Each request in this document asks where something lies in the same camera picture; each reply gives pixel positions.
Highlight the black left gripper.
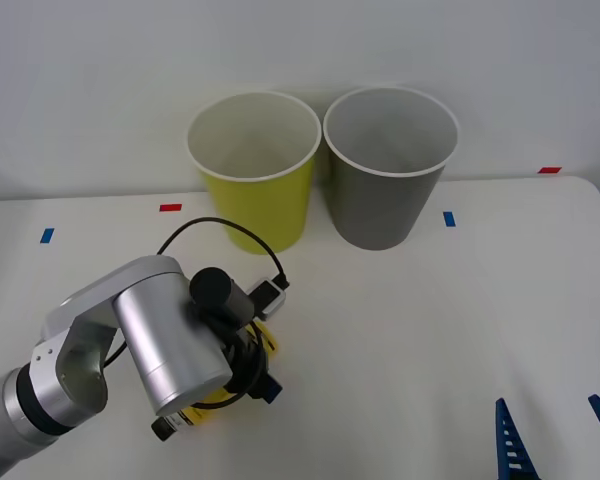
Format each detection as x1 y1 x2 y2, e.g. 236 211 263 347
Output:
213 321 285 403

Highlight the yellow plastic bottle black cap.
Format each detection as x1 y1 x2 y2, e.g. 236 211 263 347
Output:
150 321 282 442

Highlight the yellow-green plastic waste bin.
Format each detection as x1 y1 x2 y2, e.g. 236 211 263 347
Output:
185 91 324 256

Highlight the grey plastic waste bin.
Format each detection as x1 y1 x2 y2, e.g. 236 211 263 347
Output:
322 86 460 251

